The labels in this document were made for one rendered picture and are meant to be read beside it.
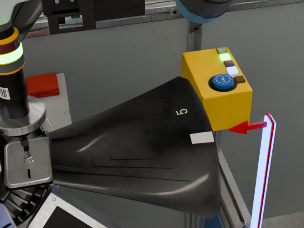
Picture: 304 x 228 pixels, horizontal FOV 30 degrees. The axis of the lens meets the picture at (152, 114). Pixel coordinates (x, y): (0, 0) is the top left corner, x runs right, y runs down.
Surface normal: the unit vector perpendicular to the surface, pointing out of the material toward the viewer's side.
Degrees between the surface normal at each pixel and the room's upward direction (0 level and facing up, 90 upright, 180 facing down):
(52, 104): 0
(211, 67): 0
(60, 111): 0
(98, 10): 90
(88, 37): 90
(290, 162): 90
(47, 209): 50
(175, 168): 18
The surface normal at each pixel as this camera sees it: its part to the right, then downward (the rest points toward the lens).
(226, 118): 0.20, 0.62
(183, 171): 0.11, -0.52
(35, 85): -0.03, -0.77
